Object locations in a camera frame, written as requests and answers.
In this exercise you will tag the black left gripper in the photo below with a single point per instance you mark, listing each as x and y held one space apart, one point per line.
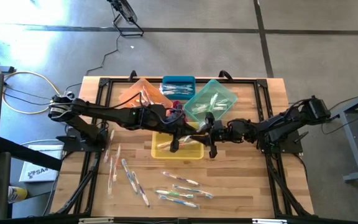
169 124

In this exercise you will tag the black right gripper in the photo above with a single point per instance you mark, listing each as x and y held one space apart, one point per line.
233 132

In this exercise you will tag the yellow translucent plastic bin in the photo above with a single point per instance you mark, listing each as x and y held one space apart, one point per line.
166 154

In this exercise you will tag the purple toothbrush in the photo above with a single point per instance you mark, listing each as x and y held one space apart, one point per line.
180 179
148 93

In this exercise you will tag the blue toothbrush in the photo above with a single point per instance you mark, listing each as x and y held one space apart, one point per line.
172 93
179 90
193 190
179 201
176 86
130 175

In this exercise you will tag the orange translucent plastic bin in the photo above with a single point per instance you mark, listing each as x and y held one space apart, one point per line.
129 90

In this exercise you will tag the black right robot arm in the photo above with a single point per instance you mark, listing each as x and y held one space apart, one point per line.
284 124

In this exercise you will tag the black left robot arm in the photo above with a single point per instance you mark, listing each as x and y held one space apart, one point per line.
104 115

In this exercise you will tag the pink plastic bin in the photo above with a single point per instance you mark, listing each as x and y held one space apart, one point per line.
176 104

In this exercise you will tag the green translucent plastic bin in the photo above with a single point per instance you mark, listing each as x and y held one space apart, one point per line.
225 90

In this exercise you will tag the blue opaque plastic bin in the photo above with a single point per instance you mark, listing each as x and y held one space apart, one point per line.
179 79

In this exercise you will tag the black table clamp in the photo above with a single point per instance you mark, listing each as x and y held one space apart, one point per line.
225 74
132 74

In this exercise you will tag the black rig crossbar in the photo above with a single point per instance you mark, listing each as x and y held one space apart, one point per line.
197 221

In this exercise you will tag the silver aluminium extrusion piece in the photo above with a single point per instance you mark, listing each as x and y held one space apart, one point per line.
96 220
269 221

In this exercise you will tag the black floor fan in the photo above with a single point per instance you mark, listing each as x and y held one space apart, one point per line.
124 11

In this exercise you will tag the grey metal stand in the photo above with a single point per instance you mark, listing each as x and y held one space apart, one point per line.
354 146

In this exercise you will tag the white printed cardboard box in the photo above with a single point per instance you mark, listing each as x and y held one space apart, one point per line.
39 174

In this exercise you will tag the black diagonal rig beam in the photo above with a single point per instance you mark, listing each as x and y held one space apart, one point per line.
26 153

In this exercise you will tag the yellow can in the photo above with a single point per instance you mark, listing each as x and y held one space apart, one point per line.
17 194

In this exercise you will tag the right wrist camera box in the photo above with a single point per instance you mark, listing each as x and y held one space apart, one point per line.
220 125

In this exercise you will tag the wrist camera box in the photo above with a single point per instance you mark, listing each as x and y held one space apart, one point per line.
174 113
220 125

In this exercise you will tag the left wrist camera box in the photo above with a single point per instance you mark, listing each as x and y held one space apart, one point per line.
174 113

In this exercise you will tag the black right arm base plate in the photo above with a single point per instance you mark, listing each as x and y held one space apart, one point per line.
294 148

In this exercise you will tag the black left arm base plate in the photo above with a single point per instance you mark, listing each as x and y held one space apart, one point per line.
73 145

